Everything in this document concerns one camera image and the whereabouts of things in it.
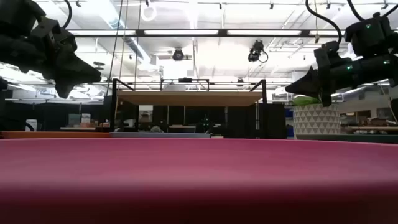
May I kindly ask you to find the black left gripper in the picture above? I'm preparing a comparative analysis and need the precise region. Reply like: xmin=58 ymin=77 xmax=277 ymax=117
xmin=40 ymin=27 xmax=103 ymax=99

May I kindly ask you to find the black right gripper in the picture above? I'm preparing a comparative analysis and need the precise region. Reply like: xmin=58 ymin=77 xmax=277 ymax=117
xmin=285 ymin=51 xmax=355 ymax=107

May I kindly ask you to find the magenta plastic plate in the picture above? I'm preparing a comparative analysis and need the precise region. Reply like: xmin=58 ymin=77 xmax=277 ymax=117
xmin=0 ymin=138 xmax=398 ymax=224

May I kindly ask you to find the green plant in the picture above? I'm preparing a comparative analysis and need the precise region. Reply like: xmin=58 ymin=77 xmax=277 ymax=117
xmin=290 ymin=95 xmax=322 ymax=107

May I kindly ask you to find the white triangle-patterned planter pot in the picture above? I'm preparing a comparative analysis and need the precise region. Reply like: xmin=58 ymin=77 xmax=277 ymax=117
xmin=293 ymin=103 xmax=341 ymax=136

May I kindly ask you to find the black partition panel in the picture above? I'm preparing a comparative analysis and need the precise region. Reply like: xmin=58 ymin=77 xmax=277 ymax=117
xmin=257 ymin=102 xmax=287 ymax=139

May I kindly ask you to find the orange plastic plate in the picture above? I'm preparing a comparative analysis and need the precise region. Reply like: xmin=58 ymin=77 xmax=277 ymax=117
xmin=0 ymin=131 xmax=111 ymax=139

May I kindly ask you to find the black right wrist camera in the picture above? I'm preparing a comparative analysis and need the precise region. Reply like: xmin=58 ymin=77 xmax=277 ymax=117
xmin=322 ymin=40 xmax=342 ymax=54

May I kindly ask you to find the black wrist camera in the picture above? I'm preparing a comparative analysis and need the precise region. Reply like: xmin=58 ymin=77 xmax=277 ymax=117
xmin=30 ymin=17 xmax=62 ymax=41
xmin=322 ymin=40 xmax=342 ymax=54

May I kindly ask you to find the thin hanging cable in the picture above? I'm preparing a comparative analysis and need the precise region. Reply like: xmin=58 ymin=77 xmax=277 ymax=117
xmin=134 ymin=0 xmax=142 ymax=91
xmin=119 ymin=0 xmax=129 ymax=82
xmin=106 ymin=0 xmax=124 ymax=97

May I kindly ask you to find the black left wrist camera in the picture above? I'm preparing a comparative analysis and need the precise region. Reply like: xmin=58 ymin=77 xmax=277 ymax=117
xmin=30 ymin=17 xmax=62 ymax=41

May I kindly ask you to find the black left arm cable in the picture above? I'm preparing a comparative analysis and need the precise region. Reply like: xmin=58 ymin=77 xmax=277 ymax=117
xmin=63 ymin=0 xmax=73 ymax=29

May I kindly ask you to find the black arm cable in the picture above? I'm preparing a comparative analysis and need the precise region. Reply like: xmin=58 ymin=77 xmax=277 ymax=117
xmin=63 ymin=0 xmax=73 ymax=29
xmin=305 ymin=0 xmax=343 ymax=44

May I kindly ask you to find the black overhead camera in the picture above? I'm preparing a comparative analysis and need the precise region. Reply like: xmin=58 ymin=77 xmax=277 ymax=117
xmin=248 ymin=39 xmax=269 ymax=63

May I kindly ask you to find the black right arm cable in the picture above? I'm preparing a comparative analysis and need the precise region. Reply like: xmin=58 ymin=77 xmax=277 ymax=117
xmin=305 ymin=0 xmax=343 ymax=44

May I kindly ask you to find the black overhead frame bar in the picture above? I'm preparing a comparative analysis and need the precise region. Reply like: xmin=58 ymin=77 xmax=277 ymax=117
xmin=67 ymin=29 xmax=346 ymax=39

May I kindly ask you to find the white ring lamp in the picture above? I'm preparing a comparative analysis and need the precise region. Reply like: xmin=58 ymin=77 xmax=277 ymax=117
xmin=140 ymin=2 xmax=157 ymax=22

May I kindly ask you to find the round black ceiling camera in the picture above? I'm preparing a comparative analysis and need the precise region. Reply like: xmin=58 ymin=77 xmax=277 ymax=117
xmin=172 ymin=48 xmax=185 ymax=62

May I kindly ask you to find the wooden table black frame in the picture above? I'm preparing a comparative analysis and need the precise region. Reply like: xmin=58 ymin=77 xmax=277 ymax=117
xmin=109 ymin=78 xmax=268 ymax=139

